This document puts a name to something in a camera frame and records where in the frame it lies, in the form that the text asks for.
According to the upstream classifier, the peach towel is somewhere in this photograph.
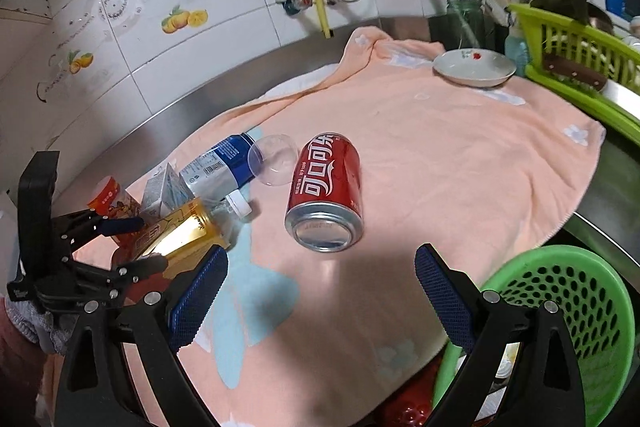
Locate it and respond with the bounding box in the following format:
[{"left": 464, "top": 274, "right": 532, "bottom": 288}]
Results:
[{"left": 58, "top": 27, "right": 605, "bottom": 426}]

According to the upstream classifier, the green plastic waste basket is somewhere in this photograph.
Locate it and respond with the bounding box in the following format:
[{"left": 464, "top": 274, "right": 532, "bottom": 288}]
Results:
[{"left": 427, "top": 245, "right": 639, "bottom": 426}]

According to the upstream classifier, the blue silver can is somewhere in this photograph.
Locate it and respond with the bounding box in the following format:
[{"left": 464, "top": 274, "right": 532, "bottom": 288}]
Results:
[{"left": 179, "top": 133, "right": 254, "bottom": 219}]

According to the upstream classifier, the red plastic stool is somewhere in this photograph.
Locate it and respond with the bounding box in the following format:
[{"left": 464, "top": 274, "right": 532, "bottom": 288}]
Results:
[{"left": 383, "top": 355, "right": 442, "bottom": 427}]

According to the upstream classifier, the cleaver with wooden handle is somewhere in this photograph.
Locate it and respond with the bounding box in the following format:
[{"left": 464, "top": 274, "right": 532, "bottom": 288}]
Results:
[{"left": 542, "top": 53, "right": 639, "bottom": 117}]

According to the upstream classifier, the white milk carton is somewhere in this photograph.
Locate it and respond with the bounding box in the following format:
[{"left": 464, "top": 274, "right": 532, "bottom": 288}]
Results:
[{"left": 140, "top": 164, "right": 194, "bottom": 225}]

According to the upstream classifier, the left gloved hand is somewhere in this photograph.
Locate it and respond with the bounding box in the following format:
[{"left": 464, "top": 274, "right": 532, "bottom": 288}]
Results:
[{"left": 4, "top": 299, "right": 77, "bottom": 355}]

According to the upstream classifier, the red cola can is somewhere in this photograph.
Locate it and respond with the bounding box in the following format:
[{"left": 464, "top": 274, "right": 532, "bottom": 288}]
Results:
[{"left": 284, "top": 132, "right": 364, "bottom": 254}]

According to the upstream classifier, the gold red cigarette box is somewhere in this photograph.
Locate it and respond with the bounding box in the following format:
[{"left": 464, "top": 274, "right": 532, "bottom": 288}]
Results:
[{"left": 112, "top": 197, "right": 230, "bottom": 301}]

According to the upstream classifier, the green dish rack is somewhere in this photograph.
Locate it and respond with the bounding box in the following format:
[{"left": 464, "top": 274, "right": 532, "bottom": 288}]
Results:
[{"left": 510, "top": 4, "right": 639, "bottom": 143}]

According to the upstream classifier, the green utensil jar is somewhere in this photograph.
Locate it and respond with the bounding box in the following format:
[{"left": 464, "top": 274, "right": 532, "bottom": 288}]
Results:
[{"left": 447, "top": 0, "right": 485, "bottom": 48}]

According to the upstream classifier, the white shallow bowl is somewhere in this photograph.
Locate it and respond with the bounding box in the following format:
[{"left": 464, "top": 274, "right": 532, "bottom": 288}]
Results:
[{"left": 433, "top": 48, "right": 516, "bottom": 89}]

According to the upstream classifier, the clear plastic dome cup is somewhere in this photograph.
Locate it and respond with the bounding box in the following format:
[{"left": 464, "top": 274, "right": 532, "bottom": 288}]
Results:
[{"left": 247, "top": 134, "right": 299, "bottom": 186}]

